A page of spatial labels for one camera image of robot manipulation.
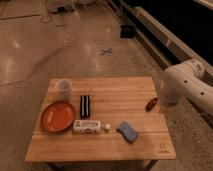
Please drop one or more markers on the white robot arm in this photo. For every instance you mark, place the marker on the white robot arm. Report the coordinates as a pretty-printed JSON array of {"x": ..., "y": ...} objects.
[{"x": 184, "y": 80}]

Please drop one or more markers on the white ceramic cup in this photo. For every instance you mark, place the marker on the white ceramic cup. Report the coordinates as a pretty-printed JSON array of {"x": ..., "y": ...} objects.
[{"x": 63, "y": 89}]

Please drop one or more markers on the black white striped block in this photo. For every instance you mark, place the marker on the black white striped block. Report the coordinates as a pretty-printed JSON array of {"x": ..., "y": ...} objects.
[{"x": 85, "y": 106}]

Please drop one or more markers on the wooden folding table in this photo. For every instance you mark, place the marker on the wooden folding table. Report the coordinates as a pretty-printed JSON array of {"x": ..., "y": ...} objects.
[{"x": 112, "y": 101}]

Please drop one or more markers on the blue sponge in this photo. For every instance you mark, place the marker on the blue sponge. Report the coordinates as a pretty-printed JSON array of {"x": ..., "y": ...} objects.
[{"x": 128, "y": 133}]

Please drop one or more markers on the white labelled bottle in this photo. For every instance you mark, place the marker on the white labelled bottle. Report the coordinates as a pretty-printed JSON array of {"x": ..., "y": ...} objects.
[{"x": 90, "y": 126}]

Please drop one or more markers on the orange plate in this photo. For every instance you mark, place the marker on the orange plate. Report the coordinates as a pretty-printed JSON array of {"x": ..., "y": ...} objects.
[{"x": 58, "y": 116}]

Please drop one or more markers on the black box on floor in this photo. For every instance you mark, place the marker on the black box on floor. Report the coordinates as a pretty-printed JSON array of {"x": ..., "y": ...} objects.
[{"x": 127, "y": 31}]

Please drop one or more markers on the grey device on floor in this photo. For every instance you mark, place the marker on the grey device on floor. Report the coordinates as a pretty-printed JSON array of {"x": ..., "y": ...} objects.
[{"x": 57, "y": 6}]

